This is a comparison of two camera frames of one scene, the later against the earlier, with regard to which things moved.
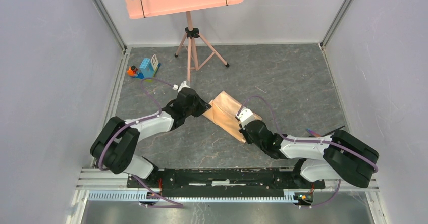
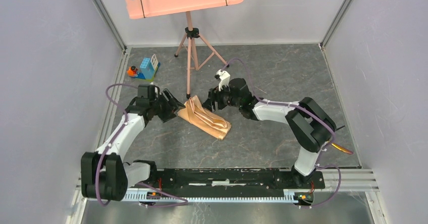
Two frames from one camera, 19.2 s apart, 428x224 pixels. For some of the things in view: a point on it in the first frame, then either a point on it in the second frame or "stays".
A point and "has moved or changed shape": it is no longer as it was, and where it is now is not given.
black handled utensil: (333, 131) stays
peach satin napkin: (224, 108) has moved or changed shape
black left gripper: (203, 106) -> (172, 105)
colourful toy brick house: (148, 67) stays
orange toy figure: (132, 70) stays
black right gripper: (244, 132) -> (210, 103)
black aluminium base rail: (223, 182) stays
